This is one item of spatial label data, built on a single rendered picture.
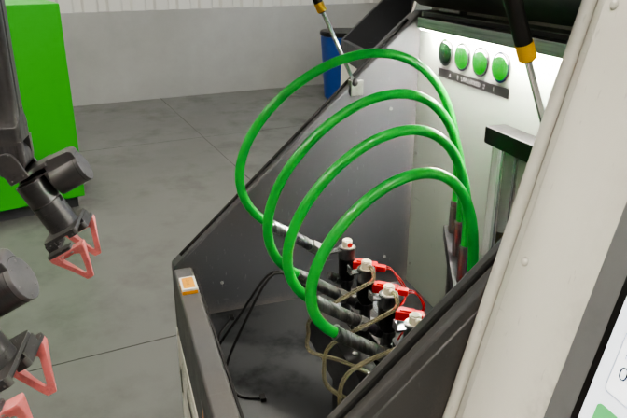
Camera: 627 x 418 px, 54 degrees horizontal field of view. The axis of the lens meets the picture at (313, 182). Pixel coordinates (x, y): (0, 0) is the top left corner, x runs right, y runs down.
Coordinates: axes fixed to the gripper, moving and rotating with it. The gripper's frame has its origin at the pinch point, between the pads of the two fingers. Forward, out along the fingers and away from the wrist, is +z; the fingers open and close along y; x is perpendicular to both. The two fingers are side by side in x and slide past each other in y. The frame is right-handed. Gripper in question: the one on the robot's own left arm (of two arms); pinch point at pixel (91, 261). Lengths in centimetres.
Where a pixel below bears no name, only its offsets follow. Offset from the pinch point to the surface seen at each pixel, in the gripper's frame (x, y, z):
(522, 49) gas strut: -70, -55, -17
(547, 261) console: -62, -65, 0
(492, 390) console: -51, -64, 11
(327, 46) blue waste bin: -128, 579, 108
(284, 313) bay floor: -25.9, 1.8, 31.8
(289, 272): -37, -42, 0
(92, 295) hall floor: 78, 166, 72
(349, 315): -41, -41, 11
